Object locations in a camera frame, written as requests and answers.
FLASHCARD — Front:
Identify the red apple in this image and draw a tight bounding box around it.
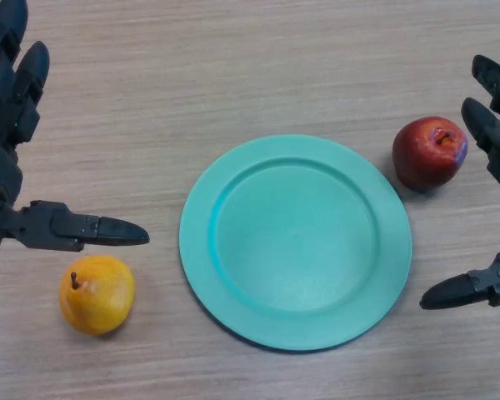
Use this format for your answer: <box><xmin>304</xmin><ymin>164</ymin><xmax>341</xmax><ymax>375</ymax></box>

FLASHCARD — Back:
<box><xmin>392</xmin><ymin>116</ymin><xmax>469</xmax><ymax>193</ymax></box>

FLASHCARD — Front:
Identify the green round plate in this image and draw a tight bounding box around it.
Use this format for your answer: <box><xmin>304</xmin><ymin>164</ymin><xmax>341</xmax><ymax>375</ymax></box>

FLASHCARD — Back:
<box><xmin>178</xmin><ymin>133</ymin><xmax>413</xmax><ymax>354</ymax></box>

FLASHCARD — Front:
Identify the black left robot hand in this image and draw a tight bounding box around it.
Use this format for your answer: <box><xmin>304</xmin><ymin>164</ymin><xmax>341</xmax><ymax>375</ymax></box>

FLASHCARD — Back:
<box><xmin>0</xmin><ymin>0</ymin><xmax>151</xmax><ymax>268</ymax></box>

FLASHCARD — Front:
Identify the yellow pear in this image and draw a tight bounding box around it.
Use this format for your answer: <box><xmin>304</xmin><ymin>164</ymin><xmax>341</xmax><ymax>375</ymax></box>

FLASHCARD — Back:
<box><xmin>57</xmin><ymin>254</ymin><xmax>137</xmax><ymax>337</ymax></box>

